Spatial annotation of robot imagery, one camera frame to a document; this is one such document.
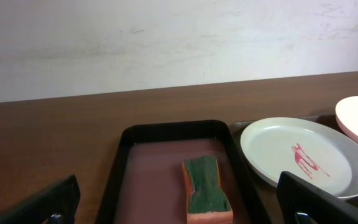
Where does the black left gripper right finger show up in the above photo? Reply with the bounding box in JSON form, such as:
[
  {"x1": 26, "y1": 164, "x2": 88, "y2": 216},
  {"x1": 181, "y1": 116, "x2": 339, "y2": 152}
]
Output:
[{"x1": 277, "y1": 171, "x2": 358, "y2": 224}]

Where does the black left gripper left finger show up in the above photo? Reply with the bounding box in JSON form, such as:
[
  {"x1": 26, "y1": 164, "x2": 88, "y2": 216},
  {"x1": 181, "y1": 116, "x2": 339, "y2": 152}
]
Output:
[{"x1": 0, "y1": 175, "x2": 81, "y2": 224}]

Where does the white plate with red stain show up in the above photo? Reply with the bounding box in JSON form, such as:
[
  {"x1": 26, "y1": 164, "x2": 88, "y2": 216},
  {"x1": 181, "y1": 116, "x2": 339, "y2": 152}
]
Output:
[{"x1": 240, "y1": 117, "x2": 358, "y2": 200}]

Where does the green and orange sponge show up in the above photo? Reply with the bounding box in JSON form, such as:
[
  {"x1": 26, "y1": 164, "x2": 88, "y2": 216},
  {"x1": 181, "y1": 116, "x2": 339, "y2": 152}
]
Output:
[{"x1": 181, "y1": 156, "x2": 234, "y2": 224}]

